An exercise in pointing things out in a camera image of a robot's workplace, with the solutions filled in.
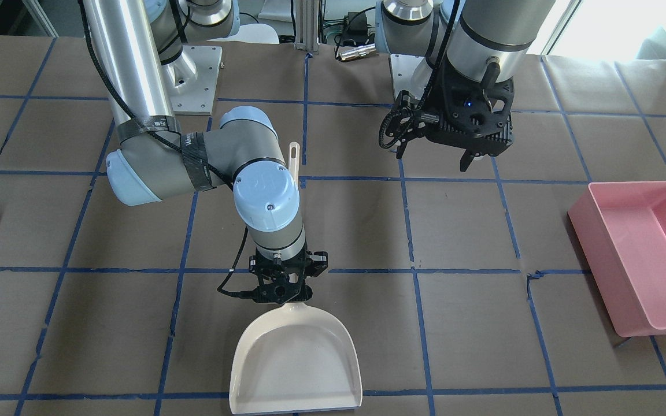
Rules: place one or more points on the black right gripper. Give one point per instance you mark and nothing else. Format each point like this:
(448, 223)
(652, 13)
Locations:
(318, 263)

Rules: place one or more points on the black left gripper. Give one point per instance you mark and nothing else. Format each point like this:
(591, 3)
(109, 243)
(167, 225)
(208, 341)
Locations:
(440, 98)

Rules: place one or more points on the white plastic dustpan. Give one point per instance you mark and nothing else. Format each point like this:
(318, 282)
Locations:
(295, 359)

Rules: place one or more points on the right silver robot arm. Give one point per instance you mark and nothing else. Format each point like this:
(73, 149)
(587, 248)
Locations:
(157, 161)

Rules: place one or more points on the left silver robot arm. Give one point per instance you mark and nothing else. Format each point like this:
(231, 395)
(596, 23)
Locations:
(471, 51)

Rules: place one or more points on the pink plastic bin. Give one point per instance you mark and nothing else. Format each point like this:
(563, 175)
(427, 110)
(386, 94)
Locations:
(621, 227)

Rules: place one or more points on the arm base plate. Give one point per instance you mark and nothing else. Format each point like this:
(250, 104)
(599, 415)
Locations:
(191, 80)
(409, 73)

